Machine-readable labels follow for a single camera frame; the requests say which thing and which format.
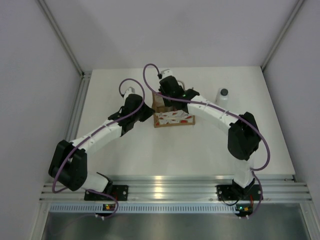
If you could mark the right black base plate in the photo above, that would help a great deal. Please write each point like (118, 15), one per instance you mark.
(225, 192)

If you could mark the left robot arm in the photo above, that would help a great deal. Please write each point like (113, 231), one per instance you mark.
(69, 165)

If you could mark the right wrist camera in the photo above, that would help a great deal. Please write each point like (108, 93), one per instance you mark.
(165, 73)

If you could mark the aluminium frame post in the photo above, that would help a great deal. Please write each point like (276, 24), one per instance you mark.
(60, 36)
(282, 33)

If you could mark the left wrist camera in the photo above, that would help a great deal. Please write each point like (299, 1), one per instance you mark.
(128, 91)

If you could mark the white bottle grey cap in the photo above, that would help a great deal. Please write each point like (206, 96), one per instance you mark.
(222, 98)

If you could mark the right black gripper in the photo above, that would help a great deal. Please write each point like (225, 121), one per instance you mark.
(167, 104)

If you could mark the right aluminium frame post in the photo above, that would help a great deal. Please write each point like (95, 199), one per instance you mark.
(282, 33)

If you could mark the aluminium mounting rail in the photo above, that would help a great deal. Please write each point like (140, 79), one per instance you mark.
(203, 189)

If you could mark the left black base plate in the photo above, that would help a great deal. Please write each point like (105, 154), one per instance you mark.
(119, 192)

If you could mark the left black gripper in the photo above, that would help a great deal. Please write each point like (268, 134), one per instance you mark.
(148, 112)

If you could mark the left aluminium frame post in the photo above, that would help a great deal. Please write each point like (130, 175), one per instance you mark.
(60, 36)

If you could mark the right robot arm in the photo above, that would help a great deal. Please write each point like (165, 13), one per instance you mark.
(242, 140)

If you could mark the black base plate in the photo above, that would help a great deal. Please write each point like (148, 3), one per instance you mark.
(119, 192)
(225, 192)

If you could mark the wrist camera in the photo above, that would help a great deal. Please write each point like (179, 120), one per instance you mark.
(128, 91)
(165, 73)

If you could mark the burlap watermelon canvas bag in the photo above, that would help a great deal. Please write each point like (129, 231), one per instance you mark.
(171, 116)

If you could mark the white slotted cable duct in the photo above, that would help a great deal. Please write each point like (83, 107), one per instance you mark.
(146, 208)

